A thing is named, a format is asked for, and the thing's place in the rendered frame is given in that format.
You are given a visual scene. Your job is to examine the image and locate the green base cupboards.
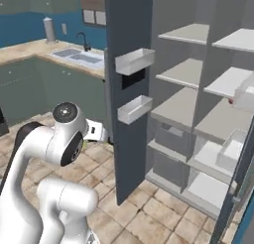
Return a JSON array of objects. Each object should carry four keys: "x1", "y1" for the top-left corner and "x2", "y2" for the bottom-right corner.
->
[{"x1": 0, "y1": 57, "x2": 107, "y2": 127}]

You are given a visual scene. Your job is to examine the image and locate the black tap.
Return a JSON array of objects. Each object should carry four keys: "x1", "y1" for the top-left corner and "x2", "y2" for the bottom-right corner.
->
[{"x1": 75, "y1": 31, "x2": 92, "y2": 53}]

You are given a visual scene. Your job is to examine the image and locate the white paper towel roll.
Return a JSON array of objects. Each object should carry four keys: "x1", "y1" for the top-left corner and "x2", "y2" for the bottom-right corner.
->
[{"x1": 42, "y1": 16, "x2": 58, "y2": 45}]

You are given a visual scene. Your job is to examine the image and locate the grey fridge drawer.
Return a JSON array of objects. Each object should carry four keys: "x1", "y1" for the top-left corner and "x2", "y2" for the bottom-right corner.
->
[{"x1": 154, "y1": 121, "x2": 193, "y2": 157}]

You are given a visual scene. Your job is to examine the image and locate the white door bin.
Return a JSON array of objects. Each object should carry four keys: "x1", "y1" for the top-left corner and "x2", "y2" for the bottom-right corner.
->
[
  {"x1": 117, "y1": 94, "x2": 154, "y2": 126},
  {"x1": 233, "y1": 72, "x2": 254, "y2": 114},
  {"x1": 114, "y1": 48, "x2": 156, "y2": 76},
  {"x1": 215, "y1": 128, "x2": 248, "y2": 173}
]

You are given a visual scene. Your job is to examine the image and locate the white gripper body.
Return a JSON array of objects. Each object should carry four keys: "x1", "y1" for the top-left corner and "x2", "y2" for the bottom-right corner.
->
[{"x1": 96, "y1": 122, "x2": 110, "y2": 144}]

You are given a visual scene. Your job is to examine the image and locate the dark grey fridge door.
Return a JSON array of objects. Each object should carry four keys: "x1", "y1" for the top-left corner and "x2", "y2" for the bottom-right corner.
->
[{"x1": 104, "y1": 0, "x2": 154, "y2": 206}]

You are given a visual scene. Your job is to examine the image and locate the dark fridge door with glass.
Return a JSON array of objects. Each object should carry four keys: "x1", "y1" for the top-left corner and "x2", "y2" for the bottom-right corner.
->
[{"x1": 209, "y1": 116, "x2": 254, "y2": 244}]

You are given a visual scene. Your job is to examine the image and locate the grey open fridge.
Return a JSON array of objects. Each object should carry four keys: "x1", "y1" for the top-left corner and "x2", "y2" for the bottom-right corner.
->
[{"x1": 144, "y1": 0, "x2": 254, "y2": 223}]

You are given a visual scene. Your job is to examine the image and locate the green wall cupboards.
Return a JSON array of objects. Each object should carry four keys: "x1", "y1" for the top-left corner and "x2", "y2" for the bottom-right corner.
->
[{"x1": 0, "y1": 0, "x2": 80, "y2": 16}]

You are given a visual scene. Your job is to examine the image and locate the pale wall switch plate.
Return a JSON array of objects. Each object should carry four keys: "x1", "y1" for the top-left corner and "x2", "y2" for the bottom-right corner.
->
[
  {"x1": 82, "y1": 9, "x2": 96, "y2": 25},
  {"x1": 94, "y1": 10, "x2": 107, "y2": 27}
]

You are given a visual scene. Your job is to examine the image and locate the steel double sink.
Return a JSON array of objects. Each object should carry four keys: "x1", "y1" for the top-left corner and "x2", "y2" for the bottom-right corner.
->
[{"x1": 50, "y1": 47, "x2": 105, "y2": 70}]

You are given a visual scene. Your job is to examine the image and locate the black appliance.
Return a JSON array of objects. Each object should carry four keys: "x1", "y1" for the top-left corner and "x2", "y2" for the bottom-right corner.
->
[{"x1": 0, "y1": 106, "x2": 11, "y2": 137}]

